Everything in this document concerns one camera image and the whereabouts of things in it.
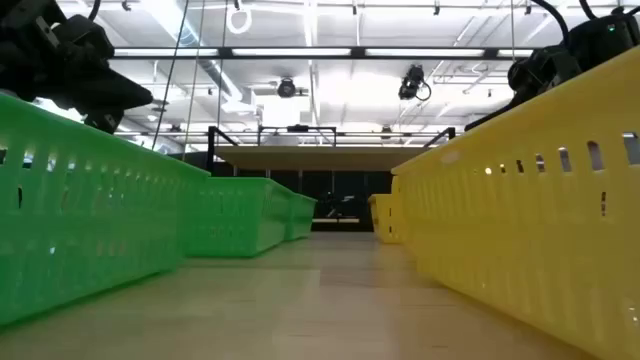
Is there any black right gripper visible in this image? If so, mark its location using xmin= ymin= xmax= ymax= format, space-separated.
xmin=463 ymin=44 xmax=584 ymax=134

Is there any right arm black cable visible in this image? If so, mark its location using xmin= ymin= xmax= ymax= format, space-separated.
xmin=529 ymin=0 xmax=572 ymax=49

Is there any white hanging ring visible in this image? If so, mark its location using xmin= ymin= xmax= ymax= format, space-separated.
xmin=225 ymin=3 xmax=253 ymax=35

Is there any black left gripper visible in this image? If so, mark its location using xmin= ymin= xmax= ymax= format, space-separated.
xmin=29 ymin=14 xmax=154 ymax=119

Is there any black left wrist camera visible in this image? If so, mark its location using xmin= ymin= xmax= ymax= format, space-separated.
xmin=83 ymin=106 xmax=125 ymax=135

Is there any dark hanging cable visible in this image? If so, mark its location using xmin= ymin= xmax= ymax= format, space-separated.
xmin=149 ymin=0 xmax=192 ymax=151

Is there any wooden shelf with black legs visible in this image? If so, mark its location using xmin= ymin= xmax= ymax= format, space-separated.
xmin=206 ymin=124 xmax=457 ymax=174

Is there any black overhead camera with cable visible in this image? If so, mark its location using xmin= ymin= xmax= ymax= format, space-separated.
xmin=398 ymin=63 xmax=433 ymax=102

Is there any black overhead frame bar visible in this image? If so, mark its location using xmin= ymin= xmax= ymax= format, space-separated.
xmin=112 ymin=46 xmax=541 ymax=60

